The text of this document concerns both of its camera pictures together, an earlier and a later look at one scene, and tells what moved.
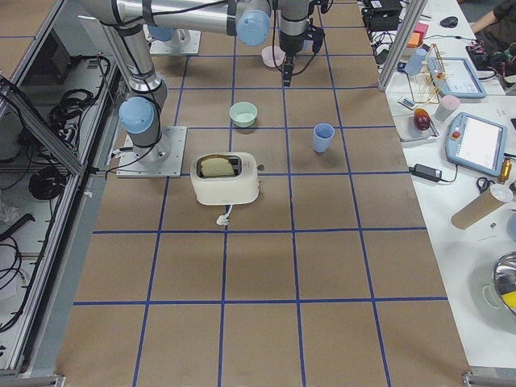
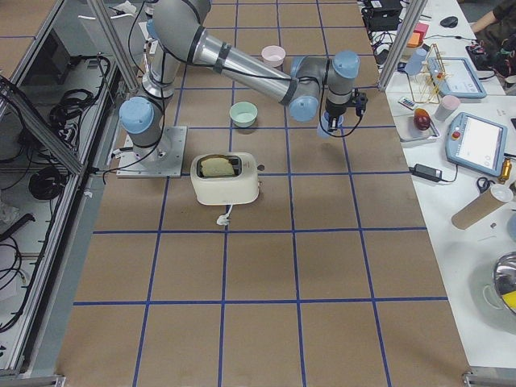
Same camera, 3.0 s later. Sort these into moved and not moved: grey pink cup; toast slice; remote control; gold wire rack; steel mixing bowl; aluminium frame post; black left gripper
Moved: black left gripper
Not moved: aluminium frame post; toast slice; grey pink cup; steel mixing bowl; remote control; gold wire rack
